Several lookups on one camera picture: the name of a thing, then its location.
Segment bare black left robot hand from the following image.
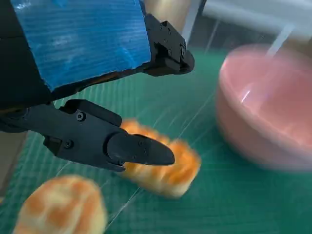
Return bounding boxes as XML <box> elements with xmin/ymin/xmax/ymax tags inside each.
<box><xmin>0</xmin><ymin>0</ymin><xmax>195</xmax><ymax>173</ymax></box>

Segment green cutting mat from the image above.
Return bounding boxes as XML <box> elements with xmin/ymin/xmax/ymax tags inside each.
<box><xmin>0</xmin><ymin>46</ymin><xmax>312</xmax><ymax>234</ymax></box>

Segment pale golden toy bread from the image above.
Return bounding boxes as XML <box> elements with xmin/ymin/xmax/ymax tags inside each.
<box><xmin>11</xmin><ymin>174</ymin><xmax>109</xmax><ymax>234</ymax></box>

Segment orange striped toy bread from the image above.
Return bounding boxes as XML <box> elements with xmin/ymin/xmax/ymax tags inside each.
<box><xmin>118</xmin><ymin>118</ymin><xmax>202</xmax><ymax>200</ymax></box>

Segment pink bowl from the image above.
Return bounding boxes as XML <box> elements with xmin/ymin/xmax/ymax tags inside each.
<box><xmin>215</xmin><ymin>43</ymin><xmax>312</xmax><ymax>173</ymax></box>

